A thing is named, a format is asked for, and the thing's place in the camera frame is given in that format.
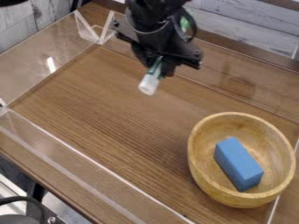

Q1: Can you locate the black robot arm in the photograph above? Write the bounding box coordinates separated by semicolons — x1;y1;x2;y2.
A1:
113;0;203;77

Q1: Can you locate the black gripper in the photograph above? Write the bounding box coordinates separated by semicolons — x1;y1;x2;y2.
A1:
113;11;203;78

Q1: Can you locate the black metal table leg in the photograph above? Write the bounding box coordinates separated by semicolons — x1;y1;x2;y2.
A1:
32;183;45;202

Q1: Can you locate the clear acrylic corner bracket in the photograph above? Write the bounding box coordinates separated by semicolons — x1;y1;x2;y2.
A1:
73;10;116;46

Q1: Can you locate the blue foam block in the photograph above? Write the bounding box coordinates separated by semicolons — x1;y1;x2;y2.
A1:
213;137;264;192

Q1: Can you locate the brown wooden bowl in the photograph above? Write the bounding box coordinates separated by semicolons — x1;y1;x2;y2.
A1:
187;112;295;208

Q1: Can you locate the black cable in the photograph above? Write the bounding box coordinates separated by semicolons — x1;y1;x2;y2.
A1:
0;195;45;224

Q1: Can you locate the green Expo marker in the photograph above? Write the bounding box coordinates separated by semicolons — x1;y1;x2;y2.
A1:
137;56;163;95

